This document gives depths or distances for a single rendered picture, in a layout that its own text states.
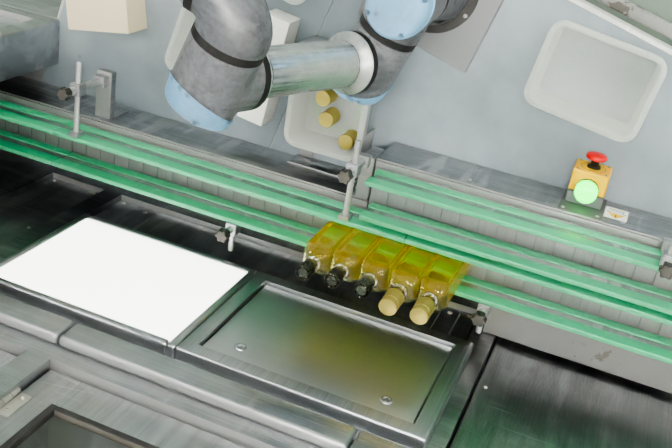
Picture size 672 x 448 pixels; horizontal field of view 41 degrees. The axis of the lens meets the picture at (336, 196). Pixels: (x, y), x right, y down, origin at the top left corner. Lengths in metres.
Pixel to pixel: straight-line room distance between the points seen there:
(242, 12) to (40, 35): 0.99
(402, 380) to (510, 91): 0.62
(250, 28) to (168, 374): 0.62
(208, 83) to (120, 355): 0.53
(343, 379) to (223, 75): 0.60
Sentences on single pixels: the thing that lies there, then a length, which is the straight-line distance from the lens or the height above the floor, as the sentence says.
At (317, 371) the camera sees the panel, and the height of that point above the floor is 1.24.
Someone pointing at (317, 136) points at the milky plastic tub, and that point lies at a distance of 1.95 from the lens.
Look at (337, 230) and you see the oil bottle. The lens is 1.77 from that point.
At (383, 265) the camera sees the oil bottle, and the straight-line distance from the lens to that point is 1.67.
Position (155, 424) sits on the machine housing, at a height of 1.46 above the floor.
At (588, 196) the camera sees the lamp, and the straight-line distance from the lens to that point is 1.77.
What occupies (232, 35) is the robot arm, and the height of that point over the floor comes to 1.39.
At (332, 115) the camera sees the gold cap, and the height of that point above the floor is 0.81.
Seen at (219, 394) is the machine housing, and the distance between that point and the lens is 1.54.
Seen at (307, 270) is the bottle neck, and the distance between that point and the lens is 1.65.
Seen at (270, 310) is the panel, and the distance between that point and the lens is 1.77.
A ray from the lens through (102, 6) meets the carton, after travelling 2.10.
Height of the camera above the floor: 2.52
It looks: 61 degrees down
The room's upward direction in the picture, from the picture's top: 132 degrees counter-clockwise
